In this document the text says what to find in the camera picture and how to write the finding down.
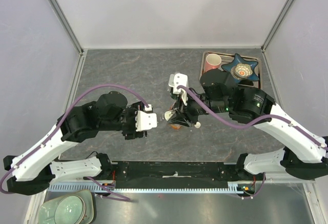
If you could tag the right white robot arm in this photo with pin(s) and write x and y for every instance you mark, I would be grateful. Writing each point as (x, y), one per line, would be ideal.
(304, 154)

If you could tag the green label water bottle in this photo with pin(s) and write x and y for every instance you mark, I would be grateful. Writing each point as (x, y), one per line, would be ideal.
(172, 95)

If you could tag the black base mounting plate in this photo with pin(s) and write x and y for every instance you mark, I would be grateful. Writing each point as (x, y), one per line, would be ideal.
(129, 170)

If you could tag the pink mug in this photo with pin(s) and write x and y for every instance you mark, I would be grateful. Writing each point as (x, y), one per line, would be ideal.
(212, 61)

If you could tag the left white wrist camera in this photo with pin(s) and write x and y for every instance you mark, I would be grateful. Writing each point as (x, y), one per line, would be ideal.
(146, 119)

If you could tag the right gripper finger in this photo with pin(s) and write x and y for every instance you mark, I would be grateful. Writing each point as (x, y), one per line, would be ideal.
(173, 114)
(186, 121)

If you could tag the orange drink bottle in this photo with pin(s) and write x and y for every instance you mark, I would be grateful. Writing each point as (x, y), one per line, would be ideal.
(176, 127)

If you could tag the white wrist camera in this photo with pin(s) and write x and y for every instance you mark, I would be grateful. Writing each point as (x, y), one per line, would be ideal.
(146, 119)
(176, 80)

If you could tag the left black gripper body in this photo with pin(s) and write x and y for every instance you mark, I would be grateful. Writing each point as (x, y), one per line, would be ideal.
(128, 124)

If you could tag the green ceramic plate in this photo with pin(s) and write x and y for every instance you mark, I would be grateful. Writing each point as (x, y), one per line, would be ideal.
(47, 210)

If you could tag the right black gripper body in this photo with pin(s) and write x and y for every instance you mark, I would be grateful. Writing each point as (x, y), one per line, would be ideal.
(193, 108)

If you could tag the middle white bottle cap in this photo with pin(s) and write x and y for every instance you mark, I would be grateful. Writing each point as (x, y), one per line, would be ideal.
(197, 125)

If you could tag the small patterned bowl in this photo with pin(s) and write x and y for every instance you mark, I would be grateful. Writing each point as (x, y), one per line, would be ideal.
(241, 71)

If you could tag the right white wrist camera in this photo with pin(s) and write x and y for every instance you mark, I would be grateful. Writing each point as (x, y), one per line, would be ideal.
(176, 80)

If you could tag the green ceramic bowl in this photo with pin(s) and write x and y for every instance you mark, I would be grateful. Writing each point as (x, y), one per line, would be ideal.
(71, 209)

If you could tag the blue star-shaped dish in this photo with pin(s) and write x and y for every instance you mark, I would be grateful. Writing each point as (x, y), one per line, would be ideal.
(238, 59)

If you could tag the slotted cable duct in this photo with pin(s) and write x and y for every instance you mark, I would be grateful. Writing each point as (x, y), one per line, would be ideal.
(231, 188)

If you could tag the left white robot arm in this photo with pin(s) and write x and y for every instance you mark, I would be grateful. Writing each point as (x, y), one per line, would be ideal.
(38, 168)

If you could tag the metal tray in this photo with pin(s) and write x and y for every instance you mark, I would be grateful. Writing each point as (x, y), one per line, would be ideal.
(227, 58)

